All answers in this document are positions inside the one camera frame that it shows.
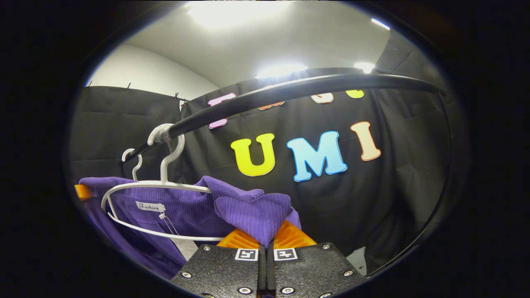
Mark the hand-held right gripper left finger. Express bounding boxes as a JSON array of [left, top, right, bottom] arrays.
[[171, 228, 266, 298]]

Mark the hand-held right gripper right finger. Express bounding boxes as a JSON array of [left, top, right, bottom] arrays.
[[266, 219, 367, 298]]

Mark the purple knit jacket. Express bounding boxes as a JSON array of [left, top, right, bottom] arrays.
[[79, 176, 302, 280]]

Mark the white plastic hanger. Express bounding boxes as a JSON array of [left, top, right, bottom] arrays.
[[101, 123, 226, 242], [121, 148, 143, 181]]

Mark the black metal clothes rack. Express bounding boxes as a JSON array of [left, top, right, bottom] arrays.
[[120, 74, 454, 278]]

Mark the white cabinet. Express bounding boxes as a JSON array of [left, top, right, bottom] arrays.
[[347, 246, 367, 276]]

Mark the black backdrop cloth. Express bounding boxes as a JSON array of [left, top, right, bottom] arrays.
[[70, 31, 468, 274]]

